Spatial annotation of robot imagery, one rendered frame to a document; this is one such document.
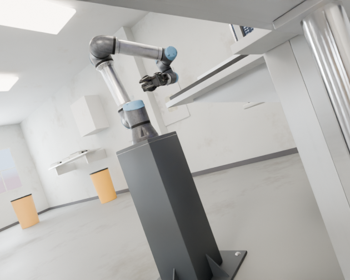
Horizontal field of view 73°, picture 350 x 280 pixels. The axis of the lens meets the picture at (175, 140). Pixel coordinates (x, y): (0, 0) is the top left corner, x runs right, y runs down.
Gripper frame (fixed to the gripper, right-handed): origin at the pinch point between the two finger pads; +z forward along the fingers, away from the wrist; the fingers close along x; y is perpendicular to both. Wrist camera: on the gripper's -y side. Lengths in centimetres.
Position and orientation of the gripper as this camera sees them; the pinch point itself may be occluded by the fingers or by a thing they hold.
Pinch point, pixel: (140, 85)
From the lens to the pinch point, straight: 135.6
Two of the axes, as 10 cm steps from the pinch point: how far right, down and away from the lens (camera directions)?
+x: 4.2, 9.0, 1.0
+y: 7.7, -3.0, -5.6
